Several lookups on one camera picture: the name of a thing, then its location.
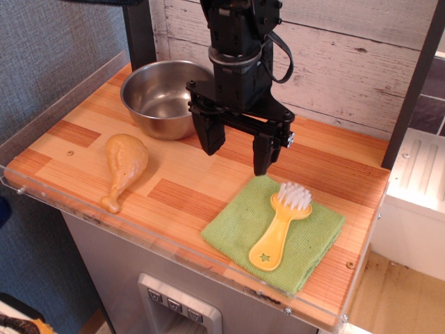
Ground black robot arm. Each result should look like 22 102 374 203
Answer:
186 1 295 175

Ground yellow brush white bristles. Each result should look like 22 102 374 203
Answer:
248 182 312 271

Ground dark frame post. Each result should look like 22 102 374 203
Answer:
381 0 444 170
122 0 156 71

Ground toy chicken thigh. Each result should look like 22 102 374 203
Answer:
100 134 149 214

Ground dark right frame post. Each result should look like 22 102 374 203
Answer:
381 0 444 170

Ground toy fridge cabinet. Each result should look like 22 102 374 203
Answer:
63 214 317 333

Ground dark left frame post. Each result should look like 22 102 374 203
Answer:
122 0 156 71

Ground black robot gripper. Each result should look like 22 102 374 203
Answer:
186 51 295 176

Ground stainless steel bowl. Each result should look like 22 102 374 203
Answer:
120 60 213 141

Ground green cloth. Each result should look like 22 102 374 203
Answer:
202 176 346 294

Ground white toy sink unit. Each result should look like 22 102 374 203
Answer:
370 51 445 282

